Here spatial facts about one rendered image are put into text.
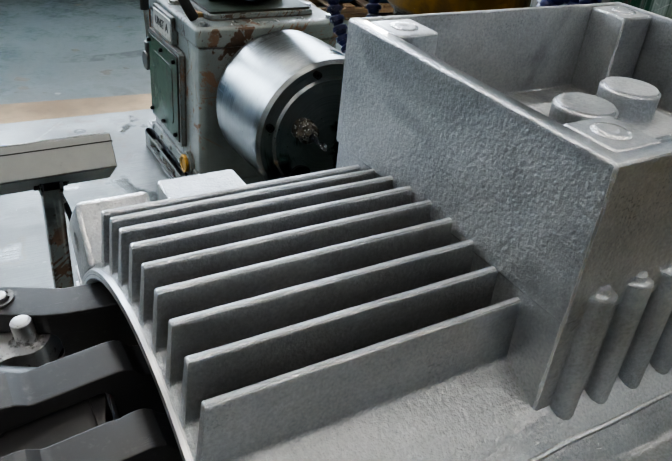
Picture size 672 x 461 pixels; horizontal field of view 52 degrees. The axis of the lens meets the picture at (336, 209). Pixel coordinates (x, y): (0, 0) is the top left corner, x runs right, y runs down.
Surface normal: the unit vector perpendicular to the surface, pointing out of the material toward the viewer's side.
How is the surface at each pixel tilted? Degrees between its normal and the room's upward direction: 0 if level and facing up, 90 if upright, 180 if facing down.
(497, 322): 89
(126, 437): 7
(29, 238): 0
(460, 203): 90
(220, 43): 90
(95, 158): 51
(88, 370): 7
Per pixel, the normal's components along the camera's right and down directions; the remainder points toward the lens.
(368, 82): -0.86, 0.18
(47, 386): -0.01, -0.83
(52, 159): 0.44, -0.18
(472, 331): 0.51, 0.45
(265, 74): -0.53, -0.50
